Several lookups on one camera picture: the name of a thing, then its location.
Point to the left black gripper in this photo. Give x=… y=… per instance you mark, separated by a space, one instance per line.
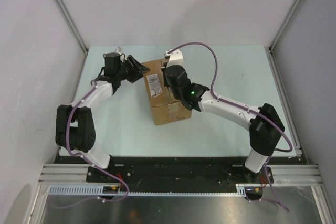
x=138 y=68

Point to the brown cardboard express box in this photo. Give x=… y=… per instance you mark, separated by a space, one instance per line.
x=164 y=107

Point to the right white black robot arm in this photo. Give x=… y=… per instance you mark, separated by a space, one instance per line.
x=263 y=123

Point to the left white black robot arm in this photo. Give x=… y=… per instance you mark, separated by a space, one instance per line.
x=75 y=129

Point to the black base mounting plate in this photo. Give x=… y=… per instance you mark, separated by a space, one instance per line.
x=181 y=174

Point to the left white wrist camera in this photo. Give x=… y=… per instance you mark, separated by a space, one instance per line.
x=118 y=50

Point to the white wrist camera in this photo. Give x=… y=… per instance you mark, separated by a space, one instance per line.
x=118 y=50
x=174 y=58

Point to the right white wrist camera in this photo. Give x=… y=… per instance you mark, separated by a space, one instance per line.
x=174 y=58

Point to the left aluminium frame post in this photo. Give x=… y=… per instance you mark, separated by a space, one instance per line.
x=71 y=25

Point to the aluminium frame post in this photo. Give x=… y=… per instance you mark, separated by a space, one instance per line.
x=71 y=25
x=289 y=17

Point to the white slotted cable duct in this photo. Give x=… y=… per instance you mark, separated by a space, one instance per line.
x=100 y=190

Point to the right aluminium side rail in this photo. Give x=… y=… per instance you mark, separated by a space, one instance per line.
x=295 y=136

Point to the right aluminium frame post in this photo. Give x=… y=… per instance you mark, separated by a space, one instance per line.
x=289 y=17

